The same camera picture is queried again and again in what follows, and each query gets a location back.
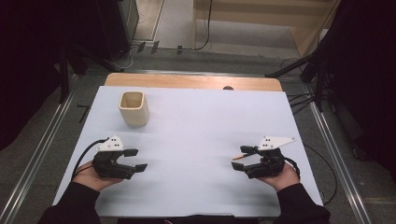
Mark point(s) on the black tripod stand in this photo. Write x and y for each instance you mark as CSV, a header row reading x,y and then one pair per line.
x,y
319,84
64,77

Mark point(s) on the black cabinet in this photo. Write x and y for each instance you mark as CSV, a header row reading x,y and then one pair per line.
x,y
118,28

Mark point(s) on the wooden table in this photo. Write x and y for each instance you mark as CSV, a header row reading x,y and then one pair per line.
x,y
186,81

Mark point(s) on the person's left hand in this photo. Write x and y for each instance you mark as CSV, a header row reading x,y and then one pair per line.
x,y
90,179

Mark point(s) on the person's right hand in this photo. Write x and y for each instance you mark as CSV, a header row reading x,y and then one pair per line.
x,y
281,180

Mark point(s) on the black curtain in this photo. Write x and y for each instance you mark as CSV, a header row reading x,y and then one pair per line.
x,y
364,77
28,46

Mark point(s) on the beige square cup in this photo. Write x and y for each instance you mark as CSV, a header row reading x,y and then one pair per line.
x,y
134,112

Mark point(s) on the orange pencil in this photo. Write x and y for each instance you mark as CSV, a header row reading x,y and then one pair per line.
x,y
240,156

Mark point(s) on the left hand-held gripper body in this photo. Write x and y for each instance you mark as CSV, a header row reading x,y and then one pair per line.
x,y
109,166

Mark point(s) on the wooden platform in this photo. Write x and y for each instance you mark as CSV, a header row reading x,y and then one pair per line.
x,y
264,12

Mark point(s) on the black hex key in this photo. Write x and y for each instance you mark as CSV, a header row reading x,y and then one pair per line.
x,y
84,113

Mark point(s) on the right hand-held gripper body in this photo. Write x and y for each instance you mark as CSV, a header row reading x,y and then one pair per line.
x,y
269,161

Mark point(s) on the aluminium floor rail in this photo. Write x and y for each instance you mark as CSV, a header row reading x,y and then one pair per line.
x,y
40,149
337,155

